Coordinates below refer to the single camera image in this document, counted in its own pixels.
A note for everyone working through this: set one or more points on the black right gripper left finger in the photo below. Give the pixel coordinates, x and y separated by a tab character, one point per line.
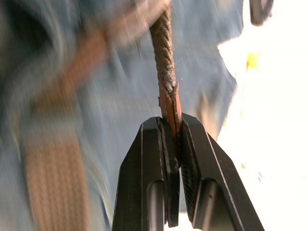
139	173

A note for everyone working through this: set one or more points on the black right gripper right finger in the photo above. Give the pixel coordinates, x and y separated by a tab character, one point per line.
211	173

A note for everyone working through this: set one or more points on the brown braided belt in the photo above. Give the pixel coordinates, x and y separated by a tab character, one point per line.
166	60

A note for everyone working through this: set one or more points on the blue denim shorts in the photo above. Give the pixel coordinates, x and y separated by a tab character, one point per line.
125	96

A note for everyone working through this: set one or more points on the small yellow object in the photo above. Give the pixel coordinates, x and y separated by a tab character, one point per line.
252	60

